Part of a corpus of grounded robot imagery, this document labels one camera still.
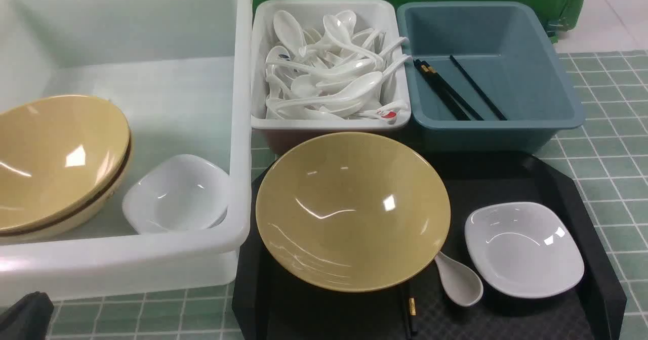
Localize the white square side dish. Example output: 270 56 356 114
464 202 585 299

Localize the white dish in tub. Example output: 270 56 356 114
121 155 230 234

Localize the black chopstick gold band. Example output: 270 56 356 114
402 282 419 339

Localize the blue-grey plastic bin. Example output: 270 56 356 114
396 2 585 153

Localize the large white plastic tub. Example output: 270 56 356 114
2 0 252 306

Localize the green checked tablecloth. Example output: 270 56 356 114
46 49 647 339

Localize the white spoon top left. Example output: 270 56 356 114
273 10 306 57

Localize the white spoon bin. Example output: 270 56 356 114
251 0 412 155

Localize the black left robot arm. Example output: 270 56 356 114
1 291 55 339

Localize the white spoon centre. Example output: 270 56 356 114
266 72 383 109

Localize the black chopstick in bin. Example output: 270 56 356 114
414 59 470 120
421 60 484 121
449 54 508 121

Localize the black plastic serving tray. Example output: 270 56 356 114
231 152 627 339

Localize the yellow noodle bowl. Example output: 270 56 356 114
255 132 451 292

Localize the yellow bowl in tub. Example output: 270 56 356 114
1 95 133 244

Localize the white spoon with red mark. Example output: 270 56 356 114
350 109 398 124

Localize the white ceramic soup spoon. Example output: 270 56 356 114
434 251 483 308

